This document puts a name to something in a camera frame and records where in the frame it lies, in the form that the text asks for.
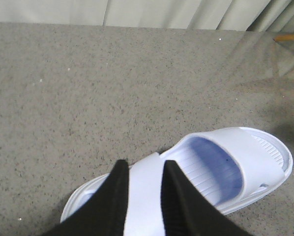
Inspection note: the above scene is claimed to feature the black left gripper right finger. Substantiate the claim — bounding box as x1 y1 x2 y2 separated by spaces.
161 161 239 236

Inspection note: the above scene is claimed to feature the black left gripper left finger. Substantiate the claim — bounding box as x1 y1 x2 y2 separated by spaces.
43 160 129 236

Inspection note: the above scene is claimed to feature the light blue slipper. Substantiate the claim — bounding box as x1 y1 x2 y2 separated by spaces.
60 127 293 236

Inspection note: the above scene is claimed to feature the orange wooden stick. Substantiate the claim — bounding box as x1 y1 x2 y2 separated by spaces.
274 34 294 42

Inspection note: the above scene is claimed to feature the white curtain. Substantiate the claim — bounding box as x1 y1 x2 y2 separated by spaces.
0 0 294 32

